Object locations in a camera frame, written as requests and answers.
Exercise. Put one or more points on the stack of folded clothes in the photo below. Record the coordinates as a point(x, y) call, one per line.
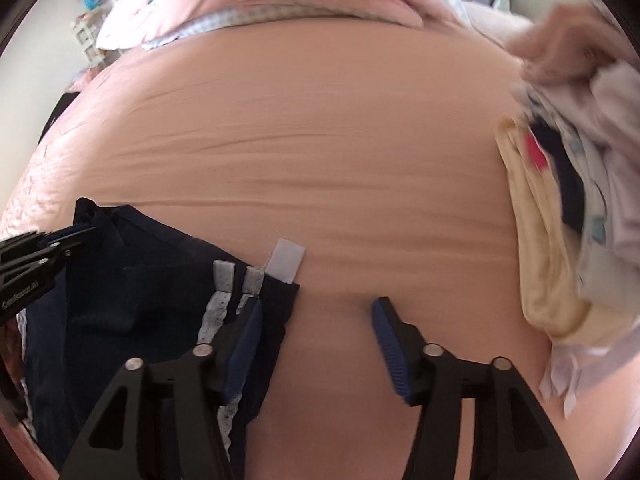
point(575, 185)

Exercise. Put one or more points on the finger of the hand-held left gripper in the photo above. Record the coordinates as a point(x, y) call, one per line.
point(47, 259)
point(60, 236)

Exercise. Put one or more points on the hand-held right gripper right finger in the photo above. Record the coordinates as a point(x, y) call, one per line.
point(391, 350)

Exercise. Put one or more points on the white rack shelf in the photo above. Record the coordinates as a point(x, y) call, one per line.
point(89, 35)

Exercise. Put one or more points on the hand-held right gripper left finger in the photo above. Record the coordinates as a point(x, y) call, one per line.
point(244, 350)

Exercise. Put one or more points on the bed with pink sheet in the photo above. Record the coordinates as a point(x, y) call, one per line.
point(350, 175)

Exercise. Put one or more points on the pale pink pillow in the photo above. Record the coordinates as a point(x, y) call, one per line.
point(500, 27)

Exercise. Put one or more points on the navy striped shorts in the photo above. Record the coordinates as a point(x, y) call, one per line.
point(150, 300)

